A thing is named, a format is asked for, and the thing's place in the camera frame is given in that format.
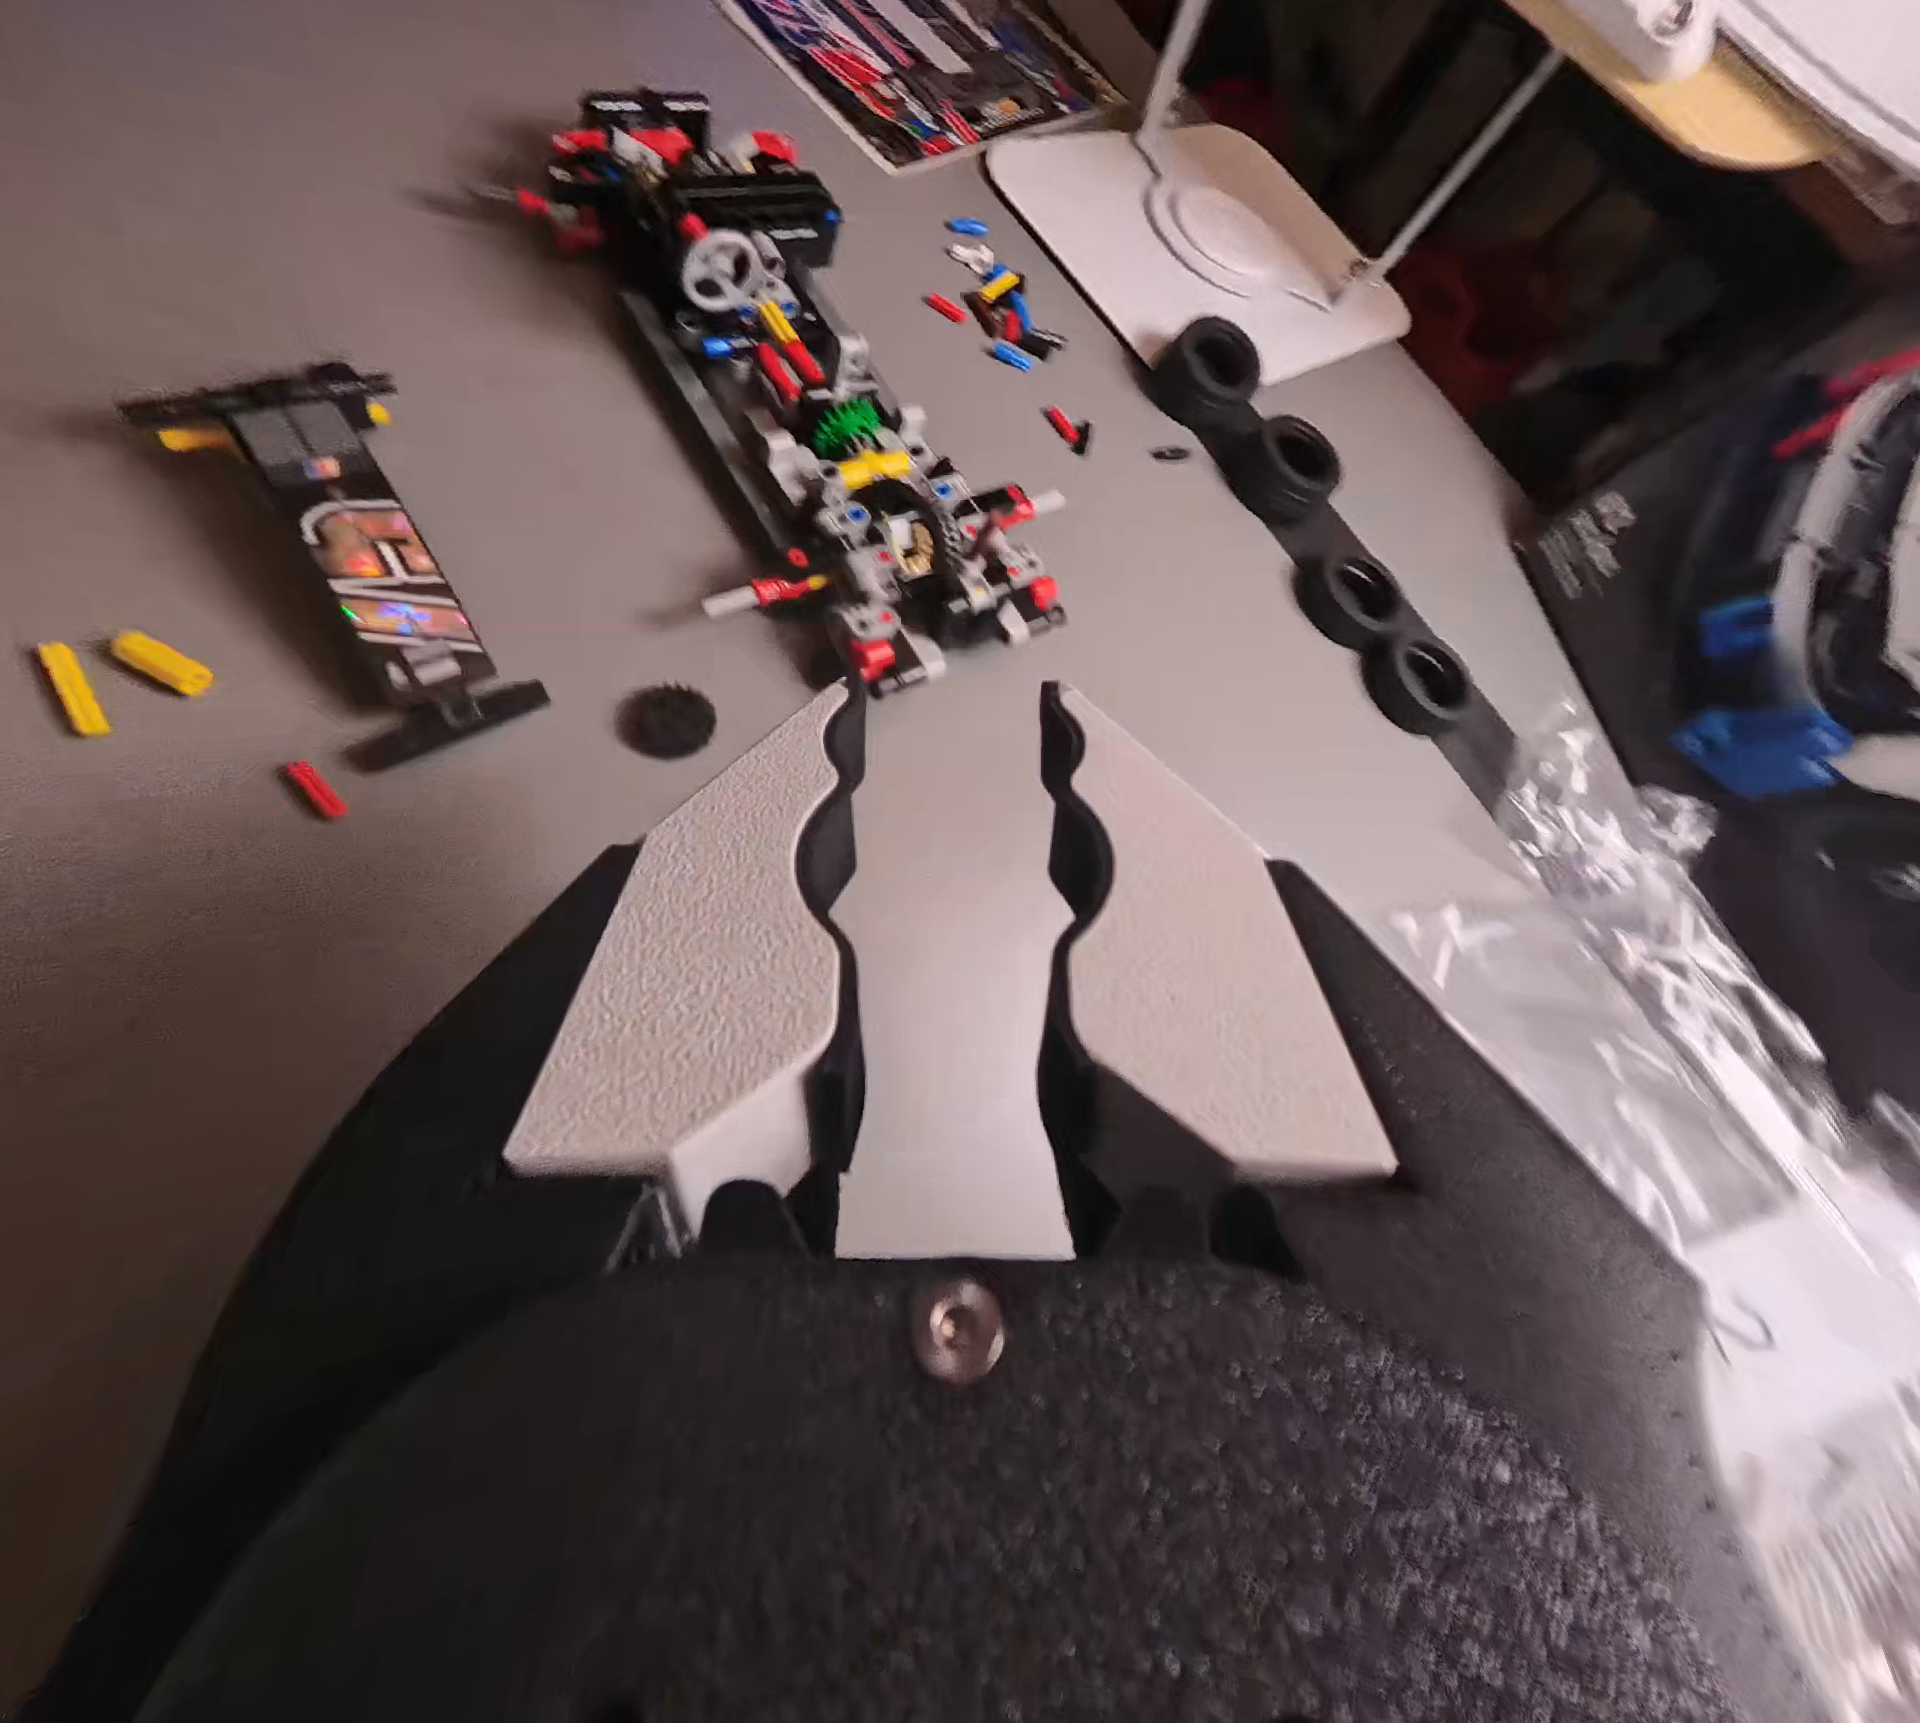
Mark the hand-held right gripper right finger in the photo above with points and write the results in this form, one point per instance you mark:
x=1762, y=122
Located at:
x=1215, y=1004

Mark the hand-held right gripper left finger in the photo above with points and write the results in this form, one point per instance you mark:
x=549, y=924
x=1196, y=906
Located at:
x=674, y=988

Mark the lego car chassis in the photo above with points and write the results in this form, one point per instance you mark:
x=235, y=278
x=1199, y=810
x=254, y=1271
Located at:
x=751, y=216

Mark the black lego gear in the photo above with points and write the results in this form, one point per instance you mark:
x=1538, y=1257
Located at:
x=665, y=720

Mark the black rubber lego tire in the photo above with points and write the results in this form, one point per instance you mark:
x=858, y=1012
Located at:
x=1422, y=682
x=1354, y=594
x=1209, y=366
x=1294, y=468

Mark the red lego pin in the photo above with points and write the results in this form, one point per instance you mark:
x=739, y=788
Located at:
x=314, y=788
x=1059, y=420

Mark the black stickered lego panel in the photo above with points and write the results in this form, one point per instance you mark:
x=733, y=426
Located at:
x=361, y=538

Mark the black lego set box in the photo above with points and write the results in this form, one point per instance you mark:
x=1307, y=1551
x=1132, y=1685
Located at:
x=1620, y=584

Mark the yellow lego beam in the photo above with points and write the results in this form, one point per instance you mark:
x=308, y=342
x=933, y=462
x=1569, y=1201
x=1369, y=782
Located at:
x=73, y=688
x=162, y=662

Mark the pile of small lego pins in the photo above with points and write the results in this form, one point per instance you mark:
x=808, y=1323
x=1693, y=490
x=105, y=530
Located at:
x=999, y=298

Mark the lego instruction booklet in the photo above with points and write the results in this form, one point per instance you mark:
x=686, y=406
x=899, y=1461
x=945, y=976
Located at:
x=885, y=28

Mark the clear plastic bag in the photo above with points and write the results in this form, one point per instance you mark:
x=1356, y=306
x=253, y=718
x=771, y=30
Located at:
x=1651, y=1048

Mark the wooden board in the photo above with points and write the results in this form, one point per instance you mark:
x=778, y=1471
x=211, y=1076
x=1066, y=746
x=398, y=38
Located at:
x=1711, y=110

